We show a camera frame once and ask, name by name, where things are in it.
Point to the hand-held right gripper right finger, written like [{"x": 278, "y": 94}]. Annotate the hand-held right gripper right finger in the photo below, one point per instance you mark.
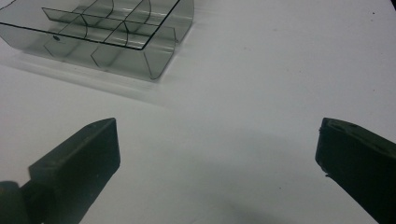
[{"x": 361, "y": 161}]

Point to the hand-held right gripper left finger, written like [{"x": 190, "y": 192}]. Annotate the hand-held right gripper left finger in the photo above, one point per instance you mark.
[{"x": 77, "y": 168}]

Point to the clear grey compartment organizer box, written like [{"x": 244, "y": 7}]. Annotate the clear grey compartment organizer box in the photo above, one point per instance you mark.
[{"x": 102, "y": 34}]

